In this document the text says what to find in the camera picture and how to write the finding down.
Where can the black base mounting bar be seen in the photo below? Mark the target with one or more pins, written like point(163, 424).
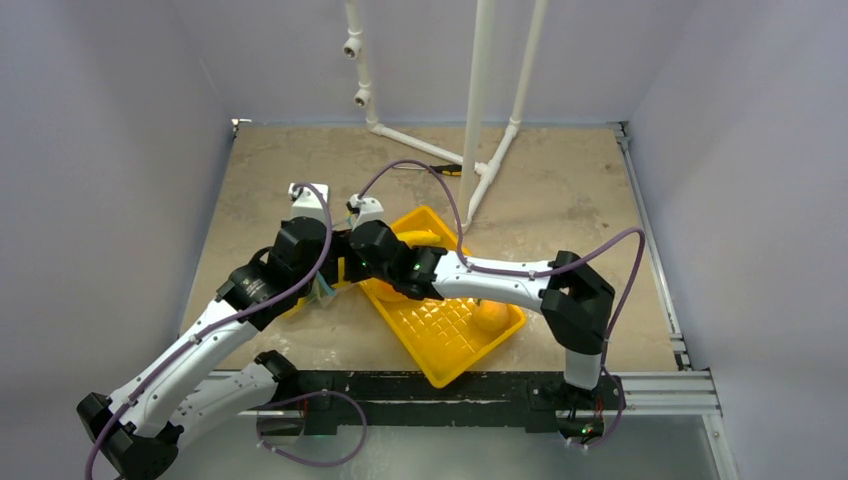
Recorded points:
point(534, 401)

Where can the clear zip top bag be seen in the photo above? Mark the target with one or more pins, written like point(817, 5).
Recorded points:
point(330, 280)

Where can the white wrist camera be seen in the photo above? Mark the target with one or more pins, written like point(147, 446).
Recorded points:
point(307, 202)
point(363, 209)

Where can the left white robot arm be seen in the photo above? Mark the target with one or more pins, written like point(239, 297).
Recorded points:
point(141, 427)

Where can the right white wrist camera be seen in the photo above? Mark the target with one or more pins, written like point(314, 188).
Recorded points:
point(363, 209)

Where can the orange yellow mango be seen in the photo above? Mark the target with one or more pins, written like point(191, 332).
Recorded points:
point(386, 293)

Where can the yellow plastic tray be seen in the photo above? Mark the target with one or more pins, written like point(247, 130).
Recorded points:
point(439, 334)

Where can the black yellow screwdriver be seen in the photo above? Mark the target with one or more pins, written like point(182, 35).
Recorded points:
point(445, 170)

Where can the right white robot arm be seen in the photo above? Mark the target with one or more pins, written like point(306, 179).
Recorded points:
point(575, 301)

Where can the white pvc pipe frame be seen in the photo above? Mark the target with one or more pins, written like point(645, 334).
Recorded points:
point(476, 176)

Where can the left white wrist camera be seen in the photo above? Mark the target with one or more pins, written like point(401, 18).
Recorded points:
point(307, 202)

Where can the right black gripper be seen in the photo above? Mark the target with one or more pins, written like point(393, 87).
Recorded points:
point(370, 241)

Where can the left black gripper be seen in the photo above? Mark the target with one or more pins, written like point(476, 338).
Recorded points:
point(284, 221)

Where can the yellow banana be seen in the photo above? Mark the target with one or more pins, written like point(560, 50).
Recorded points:
point(416, 238)

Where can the aluminium rail frame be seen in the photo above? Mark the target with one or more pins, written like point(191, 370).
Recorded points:
point(557, 188)

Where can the yellow peach with leaf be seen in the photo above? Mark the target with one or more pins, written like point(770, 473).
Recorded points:
point(490, 316)

